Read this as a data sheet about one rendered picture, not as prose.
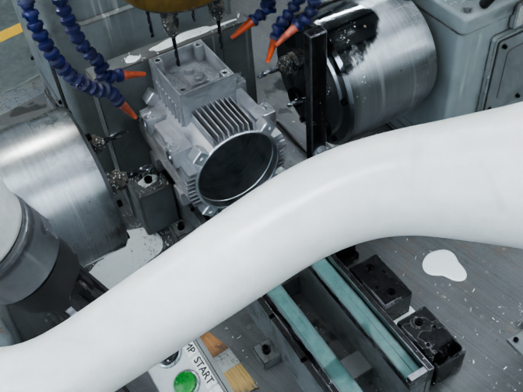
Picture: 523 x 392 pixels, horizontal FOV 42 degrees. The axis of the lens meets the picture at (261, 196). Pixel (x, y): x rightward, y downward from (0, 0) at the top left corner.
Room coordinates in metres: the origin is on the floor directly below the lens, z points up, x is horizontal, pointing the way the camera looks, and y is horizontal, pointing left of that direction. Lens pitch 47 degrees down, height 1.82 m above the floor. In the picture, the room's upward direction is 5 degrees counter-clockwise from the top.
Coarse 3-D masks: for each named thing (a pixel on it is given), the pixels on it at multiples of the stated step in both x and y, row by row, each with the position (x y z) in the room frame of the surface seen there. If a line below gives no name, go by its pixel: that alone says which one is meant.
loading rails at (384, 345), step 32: (192, 224) 0.85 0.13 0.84; (288, 288) 0.70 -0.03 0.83; (320, 288) 0.65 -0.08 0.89; (352, 288) 0.62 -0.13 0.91; (256, 320) 0.64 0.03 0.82; (288, 320) 0.57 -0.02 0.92; (352, 320) 0.57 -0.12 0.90; (384, 320) 0.55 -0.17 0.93; (256, 352) 0.58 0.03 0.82; (288, 352) 0.55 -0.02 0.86; (320, 352) 0.51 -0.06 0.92; (352, 352) 0.57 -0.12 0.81; (384, 352) 0.50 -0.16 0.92; (416, 352) 0.49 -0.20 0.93; (320, 384) 0.47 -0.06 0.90; (352, 384) 0.46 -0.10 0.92; (384, 384) 0.49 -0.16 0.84; (416, 384) 0.45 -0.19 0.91
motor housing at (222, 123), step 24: (240, 96) 0.94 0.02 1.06; (168, 120) 0.89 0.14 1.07; (192, 120) 0.86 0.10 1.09; (216, 120) 0.84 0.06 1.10; (240, 120) 0.84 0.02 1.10; (192, 144) 0.82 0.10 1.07; (216, 144) 0.80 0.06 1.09; (240, 144) 0.92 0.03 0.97; (264, 144) 0.88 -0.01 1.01; (168, 168) 0.84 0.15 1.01; (192, 168) 0.79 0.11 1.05; (216, 168) 0.90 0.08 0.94; (240, 168) 0.88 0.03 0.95; (264, 168) 0.85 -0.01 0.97; (192, 192) 0.77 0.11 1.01; (216, 192) 0.83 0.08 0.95; (240, 192) 0.83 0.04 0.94
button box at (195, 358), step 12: (192, 348) 0.44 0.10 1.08; (204, 348) 0.46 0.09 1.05; (180, 360) 0.43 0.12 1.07; (192, 360) 0.43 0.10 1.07; (204, 360) 0.43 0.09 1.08; (156, 372) 0.43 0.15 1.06; (168, 372) 0.42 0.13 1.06; (180, 372) 0.42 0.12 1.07; (192, 372) 0.41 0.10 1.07; (204, 372) 0.41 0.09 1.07; (216, 372) 0.42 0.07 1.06; (156, 384) 0.41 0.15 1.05; (168, 384) 0.41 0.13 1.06; (204, 384) 0.40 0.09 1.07; (216, 384) 0.39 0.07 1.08; (228, 384) 0.41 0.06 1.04
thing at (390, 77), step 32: (352, 0) 1.06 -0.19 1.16; (384, 0) 1.04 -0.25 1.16; (352, 32) 0.97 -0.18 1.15; (384, 32) 0.98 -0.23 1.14; (416, 32) 0.99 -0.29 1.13; (288, 64) 1.01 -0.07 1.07; (352, 64) 0.92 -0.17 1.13; (384, 64) 0.94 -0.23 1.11; (416, 64) 0.95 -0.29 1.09; (352, 96) 0.89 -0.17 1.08; (384, 96) 0.91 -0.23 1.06; (416, 96) 0.95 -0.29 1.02; (352, 128) 0.89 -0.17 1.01
